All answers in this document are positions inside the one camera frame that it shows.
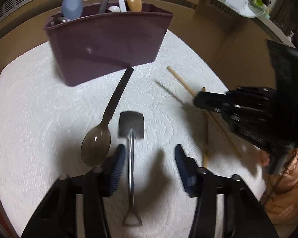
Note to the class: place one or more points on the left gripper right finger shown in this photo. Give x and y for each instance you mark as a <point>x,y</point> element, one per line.
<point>243,214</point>

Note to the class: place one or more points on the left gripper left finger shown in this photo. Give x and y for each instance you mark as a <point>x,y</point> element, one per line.
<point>55,216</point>

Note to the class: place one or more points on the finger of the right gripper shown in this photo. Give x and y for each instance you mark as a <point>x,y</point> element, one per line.
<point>255,92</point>
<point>209,101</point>

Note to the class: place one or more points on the wooden chopstick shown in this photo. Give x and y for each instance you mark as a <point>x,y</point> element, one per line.
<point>205,157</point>
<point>187,87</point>

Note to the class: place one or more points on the translucent brown plastic spoon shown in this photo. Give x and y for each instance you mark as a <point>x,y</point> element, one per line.
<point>96,143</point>

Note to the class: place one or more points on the metal shovel-shaped spoon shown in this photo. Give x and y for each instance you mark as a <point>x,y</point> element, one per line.
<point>131,126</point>

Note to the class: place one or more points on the wooden spoon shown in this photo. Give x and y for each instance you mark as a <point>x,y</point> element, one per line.
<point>135,5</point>

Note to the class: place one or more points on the blue plastic rice spoon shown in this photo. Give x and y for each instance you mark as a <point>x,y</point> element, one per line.
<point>72,9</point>

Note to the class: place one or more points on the white ball-handle spoon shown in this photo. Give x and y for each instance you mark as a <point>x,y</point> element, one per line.
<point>114,8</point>

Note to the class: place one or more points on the pink jacket sleeve forearm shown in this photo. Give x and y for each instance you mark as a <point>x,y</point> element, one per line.
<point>280,199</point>

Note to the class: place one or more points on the purple plastic utensil holder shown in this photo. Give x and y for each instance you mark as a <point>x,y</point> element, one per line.
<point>95,44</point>

